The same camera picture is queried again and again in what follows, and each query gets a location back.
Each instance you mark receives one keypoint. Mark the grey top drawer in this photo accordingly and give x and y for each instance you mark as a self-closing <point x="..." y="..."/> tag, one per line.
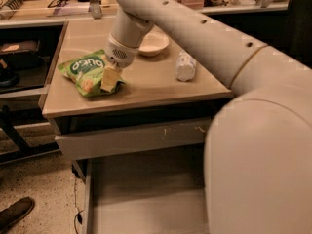
<point x="138" y="138"/>

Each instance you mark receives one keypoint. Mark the black coiled spring tool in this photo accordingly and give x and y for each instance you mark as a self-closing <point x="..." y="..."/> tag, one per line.
<point x="10" y="6"/>

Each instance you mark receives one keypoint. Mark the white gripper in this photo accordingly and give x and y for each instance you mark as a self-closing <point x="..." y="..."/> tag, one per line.
<point x="119" y="55"/>

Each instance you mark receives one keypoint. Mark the open middle drawer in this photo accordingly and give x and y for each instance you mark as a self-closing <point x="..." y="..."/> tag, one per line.
<point x="150" y="192"/>

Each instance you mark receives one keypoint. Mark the green rice chip bag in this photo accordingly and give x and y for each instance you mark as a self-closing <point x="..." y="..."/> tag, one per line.
<point x="86" y="73"/>

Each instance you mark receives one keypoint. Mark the grey drawer cabinet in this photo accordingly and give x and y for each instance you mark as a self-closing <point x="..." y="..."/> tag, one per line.
<point x="151" y="94"/>

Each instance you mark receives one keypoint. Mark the dark shoe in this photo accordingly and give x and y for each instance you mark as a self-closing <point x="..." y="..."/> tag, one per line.
<point x="16" y="212"/>

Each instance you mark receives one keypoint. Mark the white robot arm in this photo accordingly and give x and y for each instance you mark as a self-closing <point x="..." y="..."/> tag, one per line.
<point x="258" y="151"/>

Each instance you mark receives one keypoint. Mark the white paper bowl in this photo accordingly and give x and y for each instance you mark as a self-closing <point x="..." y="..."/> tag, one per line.
<point x="153" y="44"/>

